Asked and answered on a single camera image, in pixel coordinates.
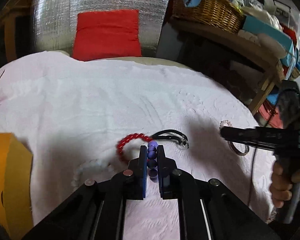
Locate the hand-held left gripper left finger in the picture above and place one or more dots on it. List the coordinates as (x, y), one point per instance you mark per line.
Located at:
(143, 177)

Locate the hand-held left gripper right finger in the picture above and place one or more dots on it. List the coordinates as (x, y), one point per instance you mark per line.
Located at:
(161, 177)

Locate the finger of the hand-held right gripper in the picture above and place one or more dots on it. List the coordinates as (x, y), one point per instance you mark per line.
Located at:
(240, 133)
(262, 146)

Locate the silver bangle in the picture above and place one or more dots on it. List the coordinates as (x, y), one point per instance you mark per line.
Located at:
(240, 154)

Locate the orange box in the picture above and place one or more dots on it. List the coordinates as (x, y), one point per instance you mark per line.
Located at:
(7, 175)

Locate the person's right hand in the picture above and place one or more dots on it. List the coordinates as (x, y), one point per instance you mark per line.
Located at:
(278, 190)

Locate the red box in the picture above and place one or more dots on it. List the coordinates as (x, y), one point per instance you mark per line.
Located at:
(270, 116)

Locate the wooden shelf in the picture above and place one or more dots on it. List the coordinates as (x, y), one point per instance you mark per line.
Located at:
(240, 46)

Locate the pale pink textured blanket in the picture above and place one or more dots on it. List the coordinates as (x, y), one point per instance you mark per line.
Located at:
(90, 100)

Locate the white cloth bundle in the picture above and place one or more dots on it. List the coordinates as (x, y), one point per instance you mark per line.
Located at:
(262, 41)

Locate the teal box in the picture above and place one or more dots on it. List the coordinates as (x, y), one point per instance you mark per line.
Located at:
(265, 28)

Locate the wicker basket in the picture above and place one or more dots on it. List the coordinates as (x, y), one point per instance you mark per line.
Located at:
(210, 10)

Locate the red cushion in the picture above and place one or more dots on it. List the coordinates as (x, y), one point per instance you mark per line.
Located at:
(107, 35)

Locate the silver foil insulation sheet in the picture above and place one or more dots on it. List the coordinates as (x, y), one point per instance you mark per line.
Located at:
(55, 12)

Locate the wooden table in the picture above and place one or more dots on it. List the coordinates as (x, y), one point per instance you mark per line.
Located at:
(10, 35)

